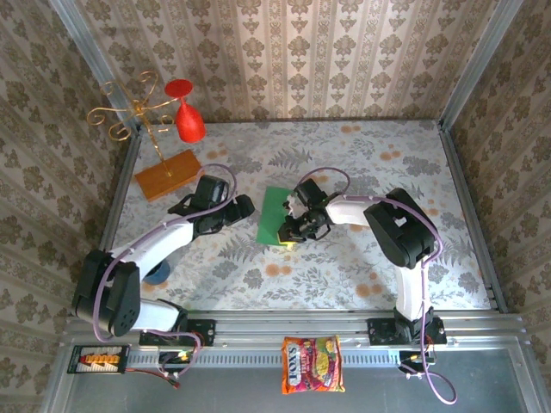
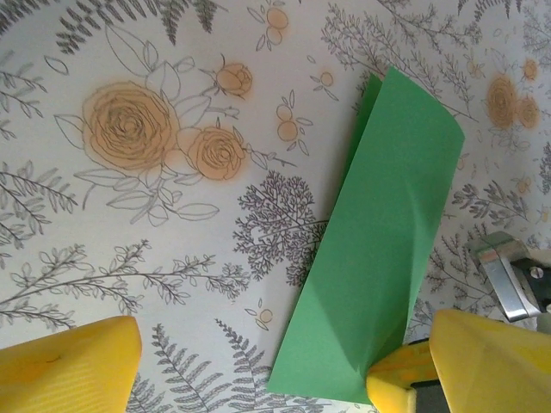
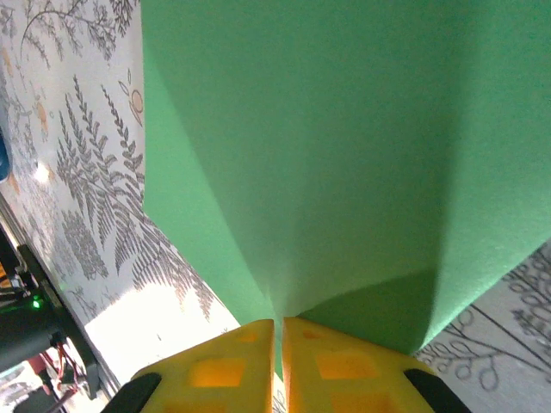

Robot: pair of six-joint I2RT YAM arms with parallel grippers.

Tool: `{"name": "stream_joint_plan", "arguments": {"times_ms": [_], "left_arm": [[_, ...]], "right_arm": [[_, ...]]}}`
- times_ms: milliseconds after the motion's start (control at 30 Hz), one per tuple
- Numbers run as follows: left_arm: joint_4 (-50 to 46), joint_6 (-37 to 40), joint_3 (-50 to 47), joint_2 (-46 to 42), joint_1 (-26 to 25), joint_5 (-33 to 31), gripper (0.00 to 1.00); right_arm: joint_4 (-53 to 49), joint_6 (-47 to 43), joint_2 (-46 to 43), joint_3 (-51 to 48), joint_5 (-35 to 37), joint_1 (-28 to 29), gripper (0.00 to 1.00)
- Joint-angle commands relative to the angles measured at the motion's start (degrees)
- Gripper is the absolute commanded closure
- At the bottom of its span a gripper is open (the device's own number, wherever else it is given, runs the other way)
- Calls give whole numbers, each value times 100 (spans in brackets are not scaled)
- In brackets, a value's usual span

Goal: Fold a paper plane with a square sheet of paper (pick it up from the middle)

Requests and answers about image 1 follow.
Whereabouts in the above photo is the green paper sheet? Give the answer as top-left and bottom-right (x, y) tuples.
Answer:
(256, 186), (299, 247)

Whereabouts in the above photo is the floral table mat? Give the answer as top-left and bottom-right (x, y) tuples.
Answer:
(95, 120), (492, 311)

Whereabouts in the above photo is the blue cup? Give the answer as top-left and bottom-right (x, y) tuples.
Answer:
(144, 262), (172, 286)

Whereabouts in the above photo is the red wine glass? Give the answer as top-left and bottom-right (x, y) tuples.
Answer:
(164, 78), (207, 144)

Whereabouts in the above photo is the orange candy bag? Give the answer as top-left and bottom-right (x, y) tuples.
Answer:
(281, 335), (347, 396)

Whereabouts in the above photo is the small connector board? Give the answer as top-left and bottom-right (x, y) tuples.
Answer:
(398, 350), (436, 380)
(158, 350), (194, 365)

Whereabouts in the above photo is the gold wire stand wooden base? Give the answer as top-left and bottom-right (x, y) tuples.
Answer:
(87, 71), (206, 202)

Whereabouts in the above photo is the aluminium frame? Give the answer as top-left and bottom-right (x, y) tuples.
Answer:
(40, 0), (551, 413)

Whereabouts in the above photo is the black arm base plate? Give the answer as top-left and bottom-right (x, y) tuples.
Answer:
(367, 317), (448, 346)
(139, 317), (217, 348)

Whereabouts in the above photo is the slotted grey cable duct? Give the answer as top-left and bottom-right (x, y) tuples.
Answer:
(128, 352), (404, 367)

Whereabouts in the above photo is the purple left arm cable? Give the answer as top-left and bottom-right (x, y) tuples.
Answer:
(92, 163), (240, 388)

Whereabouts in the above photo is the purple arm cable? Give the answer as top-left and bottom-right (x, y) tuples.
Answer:
(296, 167), (458, 406)
(92, 163), (240, 388)

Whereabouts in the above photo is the red and black wire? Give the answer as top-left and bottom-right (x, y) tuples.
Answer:
(124, 367), (182, 391)

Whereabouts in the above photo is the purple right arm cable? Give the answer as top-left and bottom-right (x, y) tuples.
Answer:
(296, 167), (458, 406)

